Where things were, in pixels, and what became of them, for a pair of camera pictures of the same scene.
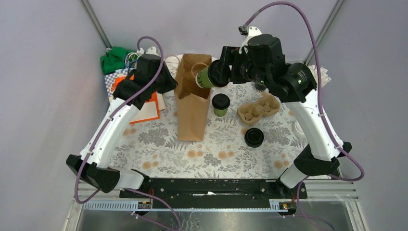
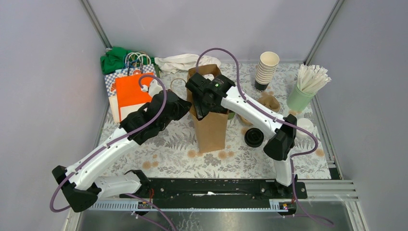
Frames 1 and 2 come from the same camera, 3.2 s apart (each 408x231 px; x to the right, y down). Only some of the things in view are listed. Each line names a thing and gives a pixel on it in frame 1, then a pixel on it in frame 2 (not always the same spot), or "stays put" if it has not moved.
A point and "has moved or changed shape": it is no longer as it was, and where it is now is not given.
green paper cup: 220,112 has moved or changed shape
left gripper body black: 164,83 → 180,110
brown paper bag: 192,103 → 211,131
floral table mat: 260,138 stays put
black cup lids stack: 254,137 stays put
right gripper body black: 244,72 → 202,108
